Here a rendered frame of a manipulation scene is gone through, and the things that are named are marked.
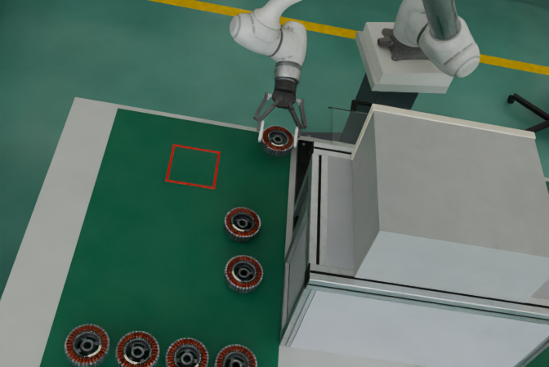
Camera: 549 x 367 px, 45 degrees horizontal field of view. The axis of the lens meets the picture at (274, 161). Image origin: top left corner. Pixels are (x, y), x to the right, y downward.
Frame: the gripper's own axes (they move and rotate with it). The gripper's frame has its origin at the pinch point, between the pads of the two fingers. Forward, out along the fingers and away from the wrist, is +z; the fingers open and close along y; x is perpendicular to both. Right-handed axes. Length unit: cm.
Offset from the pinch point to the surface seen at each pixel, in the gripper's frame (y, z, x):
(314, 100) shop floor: -29, -55, -124
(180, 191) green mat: 28.7, 23.4, 4.6
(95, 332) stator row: 43, 67, 33
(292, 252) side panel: -6.7, 38.4, 22.9
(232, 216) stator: 11.5, 29.3, 11.9
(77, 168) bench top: 62, 21, 3
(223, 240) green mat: 13.1, 37.2, 12.3
